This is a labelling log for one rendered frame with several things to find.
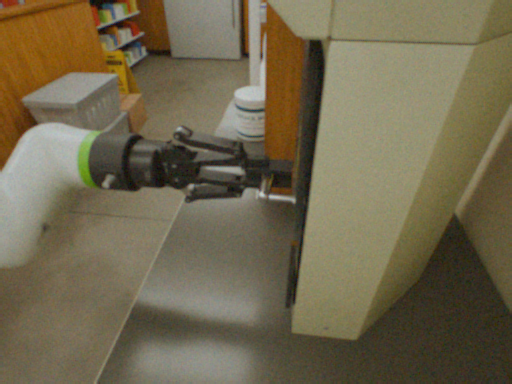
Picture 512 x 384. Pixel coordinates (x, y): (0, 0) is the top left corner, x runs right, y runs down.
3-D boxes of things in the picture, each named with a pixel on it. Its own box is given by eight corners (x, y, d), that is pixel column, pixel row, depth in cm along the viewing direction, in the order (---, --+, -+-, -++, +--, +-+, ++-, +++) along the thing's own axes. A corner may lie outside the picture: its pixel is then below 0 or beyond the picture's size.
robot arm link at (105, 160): (115, 119, 51) (128, 165, 56) (73, 156, 42) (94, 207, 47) (150, 121, 50) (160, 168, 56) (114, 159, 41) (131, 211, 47)
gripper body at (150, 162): (136, 199, 48) (193, 204, 48) (122, 152, 43) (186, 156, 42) (155, 171, 54) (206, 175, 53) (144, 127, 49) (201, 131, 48)
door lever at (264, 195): (297, 172, 49) (298, 158, 48) (294, 212, 42) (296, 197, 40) (263, 169, 50) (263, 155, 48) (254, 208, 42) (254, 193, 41)
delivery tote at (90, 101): (129, 111, 271) (118, 73, 251) (91, 146, 224) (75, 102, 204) (85, 109, 275) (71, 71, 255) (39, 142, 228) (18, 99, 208)
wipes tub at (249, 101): (274, 125, 116) (275, 86, 106) (271, 143, 105) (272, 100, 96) (239, 123, 117) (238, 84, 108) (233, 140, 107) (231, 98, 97)
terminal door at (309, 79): (296, 197, 75) (315, 8, 50) (289, 313, 51) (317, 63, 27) (293, 196, 75) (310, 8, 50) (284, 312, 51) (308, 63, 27)
